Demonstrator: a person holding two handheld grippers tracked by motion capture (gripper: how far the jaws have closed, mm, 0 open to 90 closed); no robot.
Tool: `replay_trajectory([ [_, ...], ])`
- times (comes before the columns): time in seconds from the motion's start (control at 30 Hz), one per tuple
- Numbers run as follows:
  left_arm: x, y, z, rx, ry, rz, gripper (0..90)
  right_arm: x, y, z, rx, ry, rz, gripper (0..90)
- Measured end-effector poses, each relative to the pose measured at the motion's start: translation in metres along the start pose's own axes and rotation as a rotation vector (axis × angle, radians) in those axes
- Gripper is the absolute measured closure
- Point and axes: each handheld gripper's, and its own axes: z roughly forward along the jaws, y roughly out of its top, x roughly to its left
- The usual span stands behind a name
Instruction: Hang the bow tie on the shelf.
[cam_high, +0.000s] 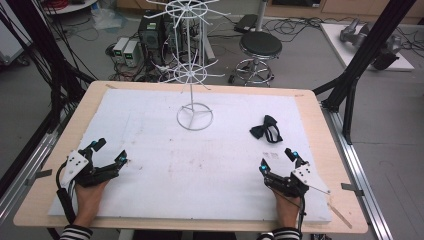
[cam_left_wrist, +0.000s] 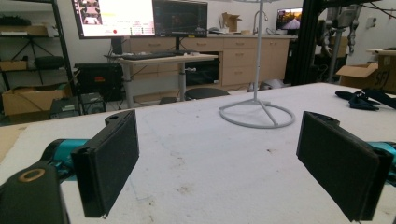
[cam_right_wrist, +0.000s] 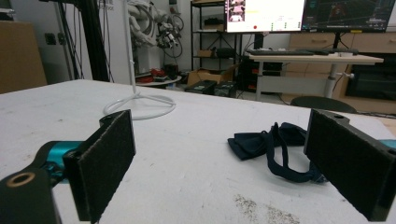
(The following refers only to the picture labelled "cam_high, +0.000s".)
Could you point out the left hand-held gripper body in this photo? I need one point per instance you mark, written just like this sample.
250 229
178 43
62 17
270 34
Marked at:
87 174

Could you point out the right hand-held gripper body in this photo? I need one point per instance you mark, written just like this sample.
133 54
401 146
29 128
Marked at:
293 183

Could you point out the black bow tie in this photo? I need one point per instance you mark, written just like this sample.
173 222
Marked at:
266 130

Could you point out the person's right hand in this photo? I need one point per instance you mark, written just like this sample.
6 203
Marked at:
286 208

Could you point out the person's left hand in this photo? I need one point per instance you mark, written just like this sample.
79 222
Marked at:
89 202

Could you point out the thin wooden stick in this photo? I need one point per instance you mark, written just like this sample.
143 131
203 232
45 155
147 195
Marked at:
340 216

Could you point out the white foam mat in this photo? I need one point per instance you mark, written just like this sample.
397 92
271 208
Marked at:
200 166

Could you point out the white bench power supply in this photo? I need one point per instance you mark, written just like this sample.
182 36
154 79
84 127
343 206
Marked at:
131 53
120 49

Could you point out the white floor board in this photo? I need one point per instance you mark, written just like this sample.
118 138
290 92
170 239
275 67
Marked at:
340 50

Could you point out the black round stool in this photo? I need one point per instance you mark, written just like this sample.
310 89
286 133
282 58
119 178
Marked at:
260 45

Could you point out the black computer tower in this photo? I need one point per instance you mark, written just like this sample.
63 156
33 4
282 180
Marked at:
150 35

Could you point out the grey robot part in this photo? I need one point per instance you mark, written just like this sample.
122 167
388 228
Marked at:
353 33

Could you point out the flat black box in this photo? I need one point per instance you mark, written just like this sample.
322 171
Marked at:
246 23

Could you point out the grey stand pole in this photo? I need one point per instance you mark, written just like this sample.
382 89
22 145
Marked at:
261 15

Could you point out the grey metal bracket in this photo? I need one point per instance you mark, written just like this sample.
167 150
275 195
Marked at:
352 188
39 176

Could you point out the aluminium rail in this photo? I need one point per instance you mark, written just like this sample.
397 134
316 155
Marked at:
360 173
23 180

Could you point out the black metal frame strut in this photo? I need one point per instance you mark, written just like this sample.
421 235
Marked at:
50 60
366 53

